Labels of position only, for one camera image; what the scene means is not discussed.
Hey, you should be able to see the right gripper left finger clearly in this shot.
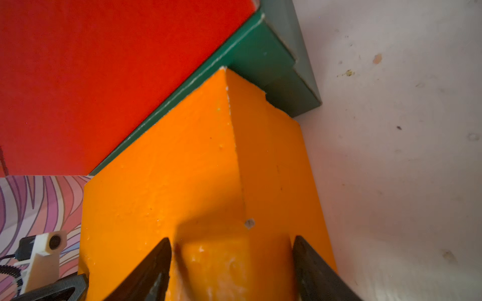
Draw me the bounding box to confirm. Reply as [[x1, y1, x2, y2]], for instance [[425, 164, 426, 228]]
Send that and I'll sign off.
[[105, 237, 172, 300]]

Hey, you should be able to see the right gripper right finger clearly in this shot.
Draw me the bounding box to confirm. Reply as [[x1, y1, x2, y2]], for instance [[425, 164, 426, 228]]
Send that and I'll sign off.
[[292, 235, 362, 301]]

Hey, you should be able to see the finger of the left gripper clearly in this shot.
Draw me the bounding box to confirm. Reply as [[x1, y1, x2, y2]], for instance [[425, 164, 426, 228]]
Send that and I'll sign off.
[[12, 274, 89, 301]]

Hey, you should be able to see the green shoebox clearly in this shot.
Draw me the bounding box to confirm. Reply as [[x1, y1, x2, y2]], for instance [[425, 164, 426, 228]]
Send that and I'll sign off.
[[90, 1, 322, 176]]

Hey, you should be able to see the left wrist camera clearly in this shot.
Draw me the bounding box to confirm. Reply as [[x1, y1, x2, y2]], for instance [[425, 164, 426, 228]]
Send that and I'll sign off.
[[14, 231, 67, 295]]

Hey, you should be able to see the orange shoebox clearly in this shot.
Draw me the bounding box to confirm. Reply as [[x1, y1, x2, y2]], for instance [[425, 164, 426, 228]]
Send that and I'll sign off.
[[79, 68, 336, 300]]

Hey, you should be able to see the red shoebox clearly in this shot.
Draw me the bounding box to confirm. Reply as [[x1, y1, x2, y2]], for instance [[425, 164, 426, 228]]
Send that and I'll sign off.
[[1, 1, 259, 177]]

